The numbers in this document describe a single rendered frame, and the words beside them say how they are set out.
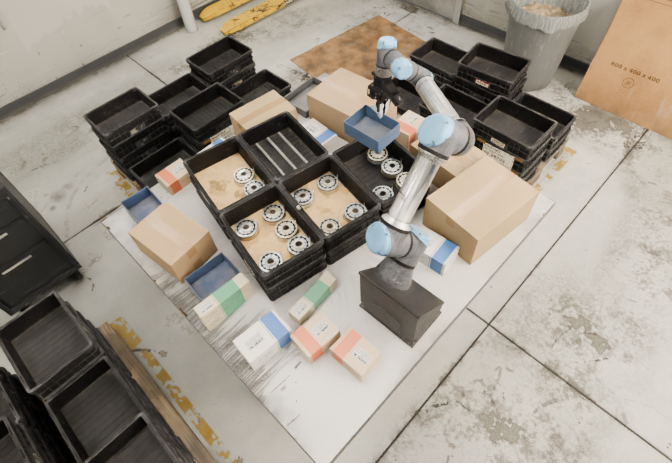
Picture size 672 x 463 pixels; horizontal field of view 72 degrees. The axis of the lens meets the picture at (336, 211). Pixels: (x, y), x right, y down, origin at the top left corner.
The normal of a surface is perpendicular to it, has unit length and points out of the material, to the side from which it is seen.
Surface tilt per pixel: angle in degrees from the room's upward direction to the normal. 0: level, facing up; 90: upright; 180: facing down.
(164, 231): 0
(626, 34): 78
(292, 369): 0
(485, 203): 0
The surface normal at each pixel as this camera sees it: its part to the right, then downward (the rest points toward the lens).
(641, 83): -0.68, 0.41
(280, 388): -0.06, -0.61
